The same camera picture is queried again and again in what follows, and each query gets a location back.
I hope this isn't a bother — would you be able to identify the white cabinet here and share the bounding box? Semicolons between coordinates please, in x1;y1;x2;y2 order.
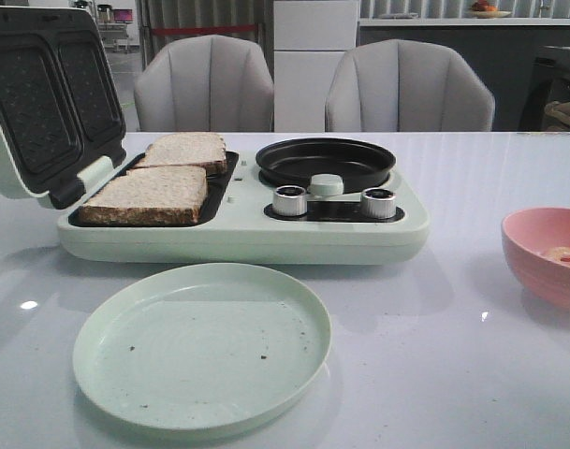
273;1;360;132

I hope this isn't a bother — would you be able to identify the dark appliance at right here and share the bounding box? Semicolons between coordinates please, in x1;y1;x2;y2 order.
519;46;570;131

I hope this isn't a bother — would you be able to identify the mint green breakfast maker lid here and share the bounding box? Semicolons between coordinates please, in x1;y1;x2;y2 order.
0;6;125;210

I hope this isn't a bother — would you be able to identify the pink plastic bowl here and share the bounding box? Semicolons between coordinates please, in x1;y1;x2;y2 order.
502;207;570;311

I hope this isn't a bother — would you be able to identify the grey upholstered chair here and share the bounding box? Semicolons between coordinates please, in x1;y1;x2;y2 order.
134;35;274;132
325;39;495;132

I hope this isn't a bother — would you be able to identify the mint green round plate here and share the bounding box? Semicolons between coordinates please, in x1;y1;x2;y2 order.
72;263;331;440

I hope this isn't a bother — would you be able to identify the black round frying pan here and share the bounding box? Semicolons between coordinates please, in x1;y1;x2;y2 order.
256;137;396;194

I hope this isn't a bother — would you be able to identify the right grey upholstered chair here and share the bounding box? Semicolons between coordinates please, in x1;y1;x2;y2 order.
325;39;495;132

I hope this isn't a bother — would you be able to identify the grey kitchen counter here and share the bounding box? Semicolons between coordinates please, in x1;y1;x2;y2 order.
358;18;570;131

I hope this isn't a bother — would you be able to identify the right silver control knob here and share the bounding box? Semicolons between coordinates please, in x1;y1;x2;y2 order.
360;187;397;220

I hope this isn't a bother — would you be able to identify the orange shrimp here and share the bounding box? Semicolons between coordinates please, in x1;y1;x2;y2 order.
541;246;570;268

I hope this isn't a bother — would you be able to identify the left silver control knob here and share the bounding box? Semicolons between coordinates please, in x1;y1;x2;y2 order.
271;185;307;217

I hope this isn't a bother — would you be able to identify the white bread slice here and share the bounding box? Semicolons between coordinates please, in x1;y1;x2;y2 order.
79;166;208;226
132;132;227;176

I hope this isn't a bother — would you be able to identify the beige cushion at right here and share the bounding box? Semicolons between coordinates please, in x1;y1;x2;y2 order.
544;101;570;129

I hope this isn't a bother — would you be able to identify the fruit plate on counter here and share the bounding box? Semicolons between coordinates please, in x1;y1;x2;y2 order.
467;0;511;19

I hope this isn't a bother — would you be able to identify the mint green breakfast maker base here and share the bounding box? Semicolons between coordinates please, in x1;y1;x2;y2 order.
57;149;429;265

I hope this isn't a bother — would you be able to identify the silver control knob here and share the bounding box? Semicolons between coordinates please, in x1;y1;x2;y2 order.
271;185;307;217
360;187;397;220

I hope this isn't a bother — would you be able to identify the left grey upholstered chair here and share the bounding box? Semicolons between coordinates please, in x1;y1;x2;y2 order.
134;35;274;132

